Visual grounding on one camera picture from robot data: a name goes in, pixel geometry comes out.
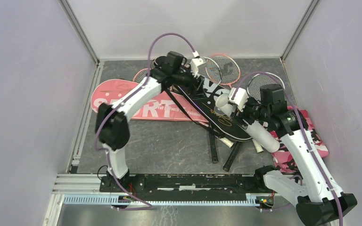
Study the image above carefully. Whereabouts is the white racket handle left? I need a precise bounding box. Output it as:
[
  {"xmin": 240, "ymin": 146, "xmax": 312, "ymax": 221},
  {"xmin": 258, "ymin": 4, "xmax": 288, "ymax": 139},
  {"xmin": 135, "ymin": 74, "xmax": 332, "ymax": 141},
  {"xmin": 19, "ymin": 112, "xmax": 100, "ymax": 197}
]
[{"xmin": 219, "ymin": 137, "xmax": 234, "ymax": 148}]

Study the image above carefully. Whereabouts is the pink frame badminton racket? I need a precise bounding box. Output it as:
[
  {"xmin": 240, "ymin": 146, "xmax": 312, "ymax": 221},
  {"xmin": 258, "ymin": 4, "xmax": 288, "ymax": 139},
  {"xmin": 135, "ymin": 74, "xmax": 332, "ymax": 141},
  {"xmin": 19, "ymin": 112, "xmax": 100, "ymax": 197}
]
[{"xmin": 210, "ymin": 53, "xmax": 241, "ymax": 89}]

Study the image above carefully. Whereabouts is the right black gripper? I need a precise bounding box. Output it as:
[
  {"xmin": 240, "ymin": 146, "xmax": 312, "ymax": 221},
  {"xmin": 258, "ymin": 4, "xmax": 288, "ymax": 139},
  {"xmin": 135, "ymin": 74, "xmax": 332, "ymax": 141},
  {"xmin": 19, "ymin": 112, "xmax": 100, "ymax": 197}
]
[{"xmin": 230, "ymin": 94, "xmax": 271, "ymax": 129}]

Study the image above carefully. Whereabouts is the black racket handle right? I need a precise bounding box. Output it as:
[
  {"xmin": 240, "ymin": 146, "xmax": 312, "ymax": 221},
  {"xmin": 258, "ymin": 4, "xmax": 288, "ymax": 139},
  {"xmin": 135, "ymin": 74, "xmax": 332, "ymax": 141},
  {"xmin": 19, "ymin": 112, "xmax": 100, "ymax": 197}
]
[{"xmin": 222, "ymin": 142, "xmax": 243, "ymax": 172}]

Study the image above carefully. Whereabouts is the white toothed cable duct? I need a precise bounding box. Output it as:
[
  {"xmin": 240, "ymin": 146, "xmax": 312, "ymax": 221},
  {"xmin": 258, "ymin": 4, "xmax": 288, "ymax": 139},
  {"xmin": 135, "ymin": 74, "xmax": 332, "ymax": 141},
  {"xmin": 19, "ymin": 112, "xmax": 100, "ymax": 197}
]
[{"xmin": 63, "ymin": 194, "xmax": 260, "ymax": 207}]

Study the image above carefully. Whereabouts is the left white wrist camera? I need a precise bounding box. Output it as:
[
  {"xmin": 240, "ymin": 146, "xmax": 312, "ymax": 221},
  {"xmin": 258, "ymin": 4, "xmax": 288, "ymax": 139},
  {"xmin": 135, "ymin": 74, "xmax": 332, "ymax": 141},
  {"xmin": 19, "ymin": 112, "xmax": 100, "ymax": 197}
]
[{"xmin": 189, "ymin": 57, "xmax": 206, "ymax": 78}]

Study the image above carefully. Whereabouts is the black SPORT racket bag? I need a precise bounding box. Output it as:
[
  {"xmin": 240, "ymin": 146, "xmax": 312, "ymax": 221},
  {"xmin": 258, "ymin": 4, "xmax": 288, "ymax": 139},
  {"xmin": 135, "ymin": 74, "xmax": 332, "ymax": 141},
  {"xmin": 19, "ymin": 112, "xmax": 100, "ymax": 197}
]
[{"xmin": 167, "ymin": 78, "xmax": 252, "ymax": 142}]

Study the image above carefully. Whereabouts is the black racket handle left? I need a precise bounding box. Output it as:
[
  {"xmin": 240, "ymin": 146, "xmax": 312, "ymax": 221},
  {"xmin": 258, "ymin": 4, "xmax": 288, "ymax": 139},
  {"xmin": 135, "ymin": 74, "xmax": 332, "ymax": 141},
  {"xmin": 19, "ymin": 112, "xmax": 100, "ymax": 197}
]
[{"xmin": 209, "ymin": 133, "xmax": 219, "ymax": 164}]

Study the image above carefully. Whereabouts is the white racket right side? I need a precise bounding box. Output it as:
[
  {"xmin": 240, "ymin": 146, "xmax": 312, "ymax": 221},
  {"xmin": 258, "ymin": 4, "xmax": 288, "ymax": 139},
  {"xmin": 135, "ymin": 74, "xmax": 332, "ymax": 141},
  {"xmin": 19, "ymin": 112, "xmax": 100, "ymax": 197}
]
[{"xmin": 247, "ymin": 72, "xmax": 285, "ymax": 102}]

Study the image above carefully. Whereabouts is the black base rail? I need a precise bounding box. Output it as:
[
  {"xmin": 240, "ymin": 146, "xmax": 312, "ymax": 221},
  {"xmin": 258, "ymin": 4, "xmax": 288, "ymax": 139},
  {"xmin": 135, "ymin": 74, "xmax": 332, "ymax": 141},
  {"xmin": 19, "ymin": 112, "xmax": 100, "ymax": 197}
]
[{"xmin": 99, "ymin": 173, "xmax": 285, "ymax": 202}]

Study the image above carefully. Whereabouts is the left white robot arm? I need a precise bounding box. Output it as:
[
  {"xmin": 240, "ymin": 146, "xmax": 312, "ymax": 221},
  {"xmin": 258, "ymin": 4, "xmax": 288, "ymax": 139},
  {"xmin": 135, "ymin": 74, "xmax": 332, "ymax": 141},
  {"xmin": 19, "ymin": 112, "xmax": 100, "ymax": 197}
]
[{"xmin": 95, "ymin": 51, "xmax": 206, "ymax": 192}]

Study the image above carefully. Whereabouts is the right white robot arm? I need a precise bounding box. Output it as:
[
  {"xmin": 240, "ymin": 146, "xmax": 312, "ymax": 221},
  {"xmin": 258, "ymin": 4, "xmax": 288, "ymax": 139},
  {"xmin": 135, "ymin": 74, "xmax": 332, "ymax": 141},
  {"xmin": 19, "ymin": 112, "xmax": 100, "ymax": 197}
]
[{"xmin": 229, "ymin": 84, "xmax": 357, "ymax": 226}]

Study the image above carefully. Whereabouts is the black racket handle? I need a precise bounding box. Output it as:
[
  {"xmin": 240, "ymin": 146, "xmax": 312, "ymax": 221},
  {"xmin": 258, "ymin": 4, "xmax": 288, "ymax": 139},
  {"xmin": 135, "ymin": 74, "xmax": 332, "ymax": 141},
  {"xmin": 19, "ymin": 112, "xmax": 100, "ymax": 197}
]
[
  {"xmin": 222, "ymin": 142, "xmax": 243, "ymax": 172},
  {"xmin": 209, "ymin": 133, "xmax": 219, "ymax": 164}
]

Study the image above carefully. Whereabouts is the white frame badminton racket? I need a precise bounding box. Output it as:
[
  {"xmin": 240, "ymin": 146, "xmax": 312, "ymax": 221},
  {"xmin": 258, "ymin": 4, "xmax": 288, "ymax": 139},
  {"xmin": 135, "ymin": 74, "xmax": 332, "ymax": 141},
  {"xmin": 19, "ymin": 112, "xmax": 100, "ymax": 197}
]
[{"xmin": 198, "ymin": 56, "xmax": 222, "ymax": 84}]

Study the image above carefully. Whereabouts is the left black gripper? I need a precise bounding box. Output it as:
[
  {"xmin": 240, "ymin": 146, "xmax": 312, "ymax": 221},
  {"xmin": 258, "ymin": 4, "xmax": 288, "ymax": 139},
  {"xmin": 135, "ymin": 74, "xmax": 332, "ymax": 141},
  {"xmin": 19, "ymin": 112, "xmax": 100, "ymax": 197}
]
[{"xmin": 173, "ymin": 65, "xmax": 207, "ymax": 101}]

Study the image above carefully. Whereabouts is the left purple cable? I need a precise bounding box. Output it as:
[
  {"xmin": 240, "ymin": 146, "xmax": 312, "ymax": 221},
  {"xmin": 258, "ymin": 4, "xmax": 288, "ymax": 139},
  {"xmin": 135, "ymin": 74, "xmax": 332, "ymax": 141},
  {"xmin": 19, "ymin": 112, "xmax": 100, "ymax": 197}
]
[{"xmin": 93, "ymin": 32, "xmax": 200, "ymax": 211}]

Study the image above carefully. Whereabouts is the white racket handle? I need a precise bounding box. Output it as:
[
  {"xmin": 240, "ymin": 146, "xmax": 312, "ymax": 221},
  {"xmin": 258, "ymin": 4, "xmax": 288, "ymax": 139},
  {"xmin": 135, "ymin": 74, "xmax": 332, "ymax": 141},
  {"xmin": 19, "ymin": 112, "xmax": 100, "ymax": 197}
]
[
  {"xmin": 252, "ymin": 139, "xmax": 264, "ymax": 153},
  {"xmin": 219, "ymin": 137, "xmax": 234, "ymax": 148}
]

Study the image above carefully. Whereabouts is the pink SPORT racket bag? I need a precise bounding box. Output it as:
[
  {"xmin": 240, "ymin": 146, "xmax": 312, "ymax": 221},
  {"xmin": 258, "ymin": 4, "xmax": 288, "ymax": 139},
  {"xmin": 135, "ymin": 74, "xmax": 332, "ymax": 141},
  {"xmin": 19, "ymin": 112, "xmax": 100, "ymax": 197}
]
[{"xmin": 90, "ymin": 79, "xmax": 208, "ymax": 123}]

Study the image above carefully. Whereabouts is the white racket handle right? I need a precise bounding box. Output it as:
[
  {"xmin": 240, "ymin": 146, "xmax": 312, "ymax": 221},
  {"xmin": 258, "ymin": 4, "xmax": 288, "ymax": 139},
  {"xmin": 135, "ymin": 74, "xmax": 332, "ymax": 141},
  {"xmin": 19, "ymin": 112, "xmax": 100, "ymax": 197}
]
[{"xmin": 252, "ymin": 139, "xmax": 264, "ymax": 153}]

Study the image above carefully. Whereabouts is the pink camouflage cloth bag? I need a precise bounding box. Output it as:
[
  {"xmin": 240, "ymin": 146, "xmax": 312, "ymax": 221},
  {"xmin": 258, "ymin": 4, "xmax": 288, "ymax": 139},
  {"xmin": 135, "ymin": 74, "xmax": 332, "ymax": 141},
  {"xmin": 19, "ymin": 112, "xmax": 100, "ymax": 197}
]
[{"xmin": 270, "ymin": 109, "xmax": 329, "ymax": 174}]

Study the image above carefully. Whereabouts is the white shuttlecock tube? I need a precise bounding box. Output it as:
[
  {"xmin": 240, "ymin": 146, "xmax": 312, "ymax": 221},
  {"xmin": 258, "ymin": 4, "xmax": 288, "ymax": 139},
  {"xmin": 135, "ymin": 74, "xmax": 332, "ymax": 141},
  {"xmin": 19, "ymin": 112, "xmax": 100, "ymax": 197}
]
[{"xmin": 215, "ymin": 94, "xmax": 280, "ymax": 153}]

